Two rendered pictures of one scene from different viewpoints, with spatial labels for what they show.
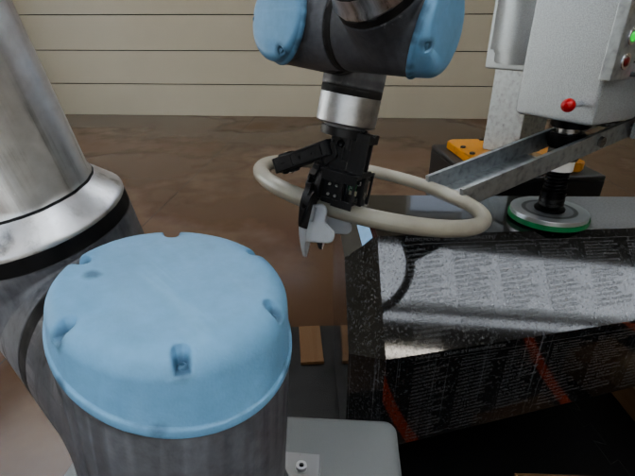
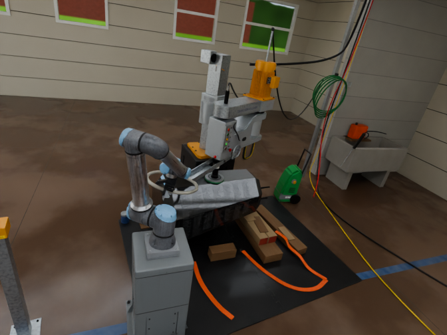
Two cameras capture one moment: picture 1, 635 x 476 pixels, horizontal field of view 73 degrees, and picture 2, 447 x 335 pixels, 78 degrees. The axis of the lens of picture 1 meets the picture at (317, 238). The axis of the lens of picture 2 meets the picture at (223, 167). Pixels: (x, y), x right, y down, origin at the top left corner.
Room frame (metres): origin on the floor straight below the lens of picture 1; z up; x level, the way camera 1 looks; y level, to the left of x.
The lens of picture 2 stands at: (-1.28, 0.48, 2.32)
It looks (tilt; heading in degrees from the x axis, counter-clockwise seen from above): 26 degrees down; 333
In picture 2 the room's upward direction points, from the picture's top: 9 degrees clockwise
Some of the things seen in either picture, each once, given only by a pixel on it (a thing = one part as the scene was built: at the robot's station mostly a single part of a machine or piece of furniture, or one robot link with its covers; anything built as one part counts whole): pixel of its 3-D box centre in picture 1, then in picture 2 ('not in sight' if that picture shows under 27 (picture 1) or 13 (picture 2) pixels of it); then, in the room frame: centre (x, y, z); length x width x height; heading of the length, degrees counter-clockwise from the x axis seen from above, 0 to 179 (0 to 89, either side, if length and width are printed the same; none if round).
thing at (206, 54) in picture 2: not in sight; (209, 56); (2.09, -0.79, 2.00); 0.20 x 0.18 x 0.15; 3
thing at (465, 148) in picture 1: (509, 153); (207, 149); (2.09, -0.94, 0.76); 0.49 x 0.49 x 0.05; 3
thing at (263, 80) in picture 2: not in sight; (263, 80); (1.50, -1.26, 1.88); 0.31 x 0.28 x 0.40; 30
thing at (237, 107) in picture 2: not in sight; (243, 107); (1.36, -0.99, 1.60); 0.96 x 0.25 x 0.17; 120
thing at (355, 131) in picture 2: not in sight; (360, 131); (2.20, -4.03, 1.00); 0.50 x 0.22 x 0.33; 86
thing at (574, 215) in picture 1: (548, 211); (214, 177); (1.19, -0.68, 0.83); 0.21 x 0.21 x 0.01
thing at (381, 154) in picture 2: not in sight; (362, 162); (1.98, -4.13, 0.43); 1.30 x 0.62 x 0.86; 86
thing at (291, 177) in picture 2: not in sight; (291, 175); (1.72, -2.27, 0.43); 0.35 x 0.35 x 0.87; 78
